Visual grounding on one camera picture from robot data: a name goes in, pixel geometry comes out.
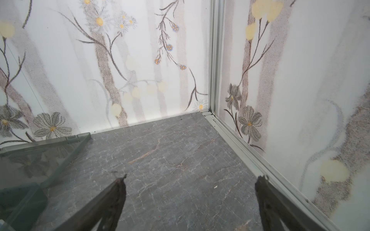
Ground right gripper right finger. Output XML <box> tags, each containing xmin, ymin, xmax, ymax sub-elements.
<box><xmin>255</xmin><ymin>176</ymin><xmax>324</xmax><ymax>231</ymax></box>

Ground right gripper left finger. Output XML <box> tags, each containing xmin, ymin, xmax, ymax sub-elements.
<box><xmin>56</xmin><ymin>175</ymin><xmax>127</xmax><ymax>231</ymax></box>

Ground green compartment organizer box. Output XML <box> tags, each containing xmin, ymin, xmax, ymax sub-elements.
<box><xmin>1</xmin><ymin>133</ymin><xmax>91</xmax><ymax>231</ymax></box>

